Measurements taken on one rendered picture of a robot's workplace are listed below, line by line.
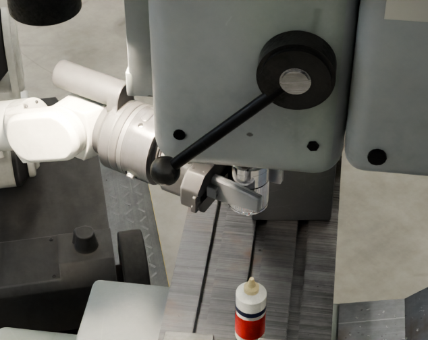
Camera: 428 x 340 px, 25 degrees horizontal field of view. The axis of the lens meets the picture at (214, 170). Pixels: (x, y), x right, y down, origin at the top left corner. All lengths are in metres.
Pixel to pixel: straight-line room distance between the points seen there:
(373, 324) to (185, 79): 0.64
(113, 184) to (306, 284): 1.04
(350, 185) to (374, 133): 2.07
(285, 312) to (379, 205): 1.58
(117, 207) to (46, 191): 0.25
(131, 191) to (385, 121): 1.49
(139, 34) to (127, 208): 1.33
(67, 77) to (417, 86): 0.47
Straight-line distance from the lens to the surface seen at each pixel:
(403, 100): 0.89
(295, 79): 0.86
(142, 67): 1.02
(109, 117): 1.15
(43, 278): 1.90
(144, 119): 1.13
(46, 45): 3.61
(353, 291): 2.67
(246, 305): 1.27
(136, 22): 0.99
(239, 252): 1.44
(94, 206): 2.06
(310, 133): 0.94
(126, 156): 1.14
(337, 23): 0.87
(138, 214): 2.28
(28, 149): 1.21
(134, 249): 1.92
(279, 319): 1.36
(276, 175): 1.13
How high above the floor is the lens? 1.96
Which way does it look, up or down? 41 degrees down
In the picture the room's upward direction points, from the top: straight up
